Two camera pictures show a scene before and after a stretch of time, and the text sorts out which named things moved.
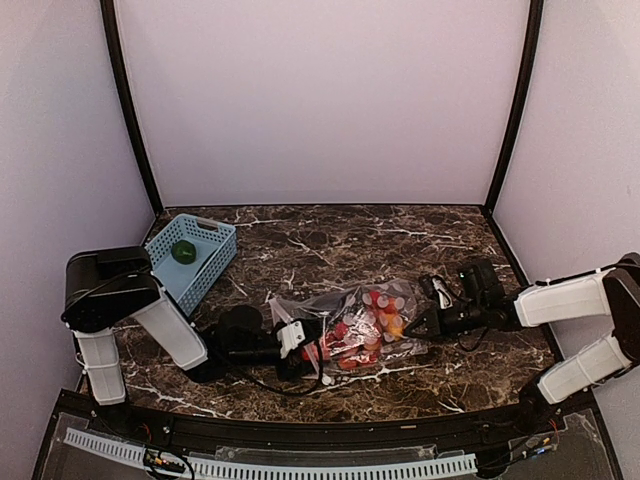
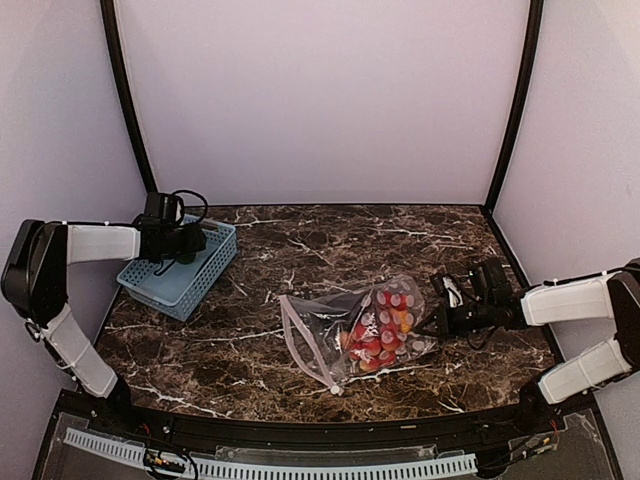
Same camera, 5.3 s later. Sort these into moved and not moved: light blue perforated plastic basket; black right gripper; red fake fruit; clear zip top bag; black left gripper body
Moved: black left gripper body; red fake fruit
Not moved: black right gripper; clear zip top bag; light blue perforated plastic basket
